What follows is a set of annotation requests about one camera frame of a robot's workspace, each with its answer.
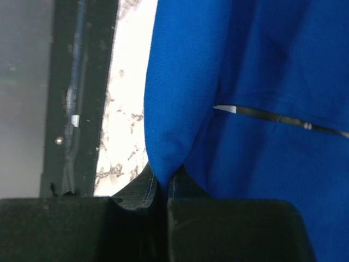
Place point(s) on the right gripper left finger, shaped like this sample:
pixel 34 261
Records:
pixel 125 227

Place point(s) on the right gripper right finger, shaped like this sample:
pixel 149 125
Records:
pixel 201 228

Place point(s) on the blue printed t shirt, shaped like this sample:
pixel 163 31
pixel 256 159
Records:
pixel 251 97

